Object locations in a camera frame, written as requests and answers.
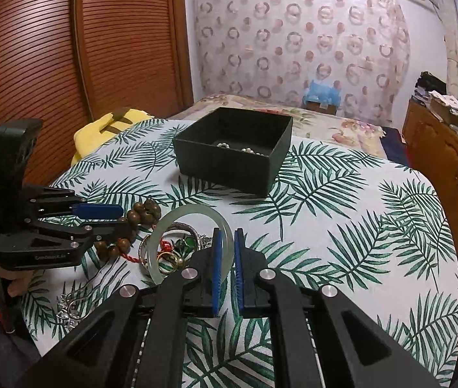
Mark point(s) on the brown slatted wooden wardrobe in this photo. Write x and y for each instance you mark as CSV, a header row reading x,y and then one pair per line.
x,y
124,48

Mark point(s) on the brown cardboard box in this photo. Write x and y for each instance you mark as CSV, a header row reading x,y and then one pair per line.
x,y
321,108

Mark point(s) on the circle patterned curtain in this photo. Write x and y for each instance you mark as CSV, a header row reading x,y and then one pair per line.
x,y
293,28

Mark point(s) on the pearl jewelry piece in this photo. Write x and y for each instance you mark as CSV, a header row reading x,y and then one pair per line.
x,y
252,150
223,144

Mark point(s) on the stack of dark folded clothes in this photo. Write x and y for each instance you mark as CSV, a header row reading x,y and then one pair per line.
x,y
431,85

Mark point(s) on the brown wooden cabinet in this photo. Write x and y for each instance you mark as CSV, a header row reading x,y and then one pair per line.
x,y
435,157

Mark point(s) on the black jewelry box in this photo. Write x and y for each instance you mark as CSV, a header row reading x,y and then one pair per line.
x,y
229,169

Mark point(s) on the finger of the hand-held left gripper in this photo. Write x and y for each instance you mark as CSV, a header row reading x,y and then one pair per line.
x,y
110,231
99,211

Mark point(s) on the pale green jade bangle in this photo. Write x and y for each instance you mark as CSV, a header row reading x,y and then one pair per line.
x,y
192,209

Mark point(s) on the white patterned cloth bundle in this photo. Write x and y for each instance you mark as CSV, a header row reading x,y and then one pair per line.
x,y
451,107

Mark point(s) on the palm leaf print tablecloth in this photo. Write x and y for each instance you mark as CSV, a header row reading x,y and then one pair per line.
x,y
334,210

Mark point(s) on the person's left hand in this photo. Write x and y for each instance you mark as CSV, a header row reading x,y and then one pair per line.
x,y
19,281

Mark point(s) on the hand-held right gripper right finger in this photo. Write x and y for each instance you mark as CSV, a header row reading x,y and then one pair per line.
x,y
239,279

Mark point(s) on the pile of rings and bangles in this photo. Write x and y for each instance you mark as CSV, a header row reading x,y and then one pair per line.
x,y
182,248

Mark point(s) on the yellow cloth with brown stripes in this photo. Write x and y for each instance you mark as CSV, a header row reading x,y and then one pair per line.
x,y
91,137

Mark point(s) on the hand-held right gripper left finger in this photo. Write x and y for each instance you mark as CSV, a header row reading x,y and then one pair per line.
x,y
217,275

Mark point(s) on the light blue plastic bag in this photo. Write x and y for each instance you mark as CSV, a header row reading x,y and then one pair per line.
x,y
322,92

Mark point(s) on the dark blue cloth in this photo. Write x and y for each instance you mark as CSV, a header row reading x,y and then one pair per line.
x,y
394,147

